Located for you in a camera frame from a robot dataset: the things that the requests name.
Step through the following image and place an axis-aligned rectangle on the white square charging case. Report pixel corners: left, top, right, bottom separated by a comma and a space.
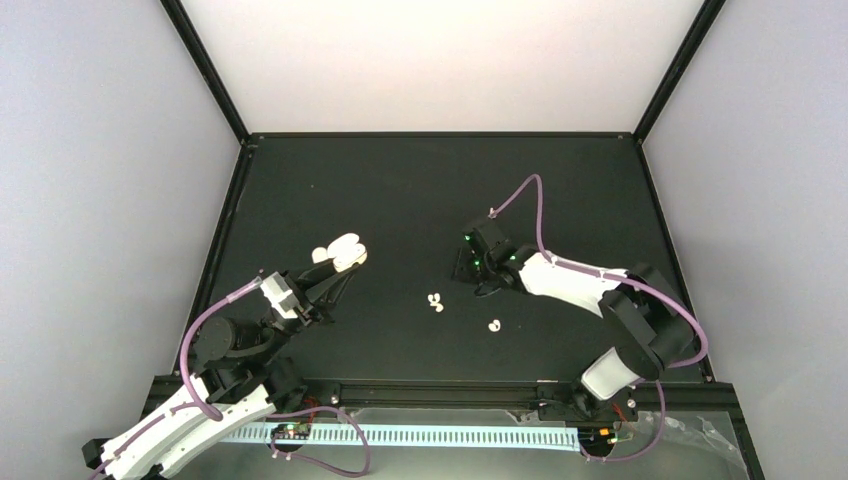
326, 233, 368, 272

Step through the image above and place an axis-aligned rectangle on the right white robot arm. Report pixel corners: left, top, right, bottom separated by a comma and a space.
452, 217, 696, 420

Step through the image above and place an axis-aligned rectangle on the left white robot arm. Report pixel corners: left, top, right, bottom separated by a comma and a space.
82, 259, 364, 479

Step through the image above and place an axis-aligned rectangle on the white oval closed case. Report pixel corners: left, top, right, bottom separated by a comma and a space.
311, 247, 329, 264

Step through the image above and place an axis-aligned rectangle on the left circuit board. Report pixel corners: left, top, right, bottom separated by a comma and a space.
271, 423, 312, 442

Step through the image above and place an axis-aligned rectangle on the circuit board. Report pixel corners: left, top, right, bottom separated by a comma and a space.
578, 428, 633, 445
271, 423, 312, 442

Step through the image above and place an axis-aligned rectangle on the right circuit board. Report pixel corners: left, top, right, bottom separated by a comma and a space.
578, 428, 633, 445

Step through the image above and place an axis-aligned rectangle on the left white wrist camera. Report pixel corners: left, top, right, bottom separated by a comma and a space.
260, 272, 300, 320

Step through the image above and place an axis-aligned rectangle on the black front rail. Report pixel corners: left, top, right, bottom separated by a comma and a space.
302, 379, 741, 416

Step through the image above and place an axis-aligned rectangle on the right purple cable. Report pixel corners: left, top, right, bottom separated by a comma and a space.
488, 174, 710, 464

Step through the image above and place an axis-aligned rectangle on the purple looped cable front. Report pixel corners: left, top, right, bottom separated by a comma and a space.
268, 405, 372, 478

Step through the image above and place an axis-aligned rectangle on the white slotted cable duct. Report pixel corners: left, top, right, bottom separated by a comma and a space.
222, 422, 581, 452

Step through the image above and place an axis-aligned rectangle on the black left frame post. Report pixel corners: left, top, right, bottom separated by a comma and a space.
160, 0, 250, 144

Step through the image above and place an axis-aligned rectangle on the black frame post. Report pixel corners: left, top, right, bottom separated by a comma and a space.
160, 0, 250, 144
633, 0, 726, 144

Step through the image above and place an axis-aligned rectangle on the black right frame post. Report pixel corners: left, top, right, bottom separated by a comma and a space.
633, 0, 726, 144

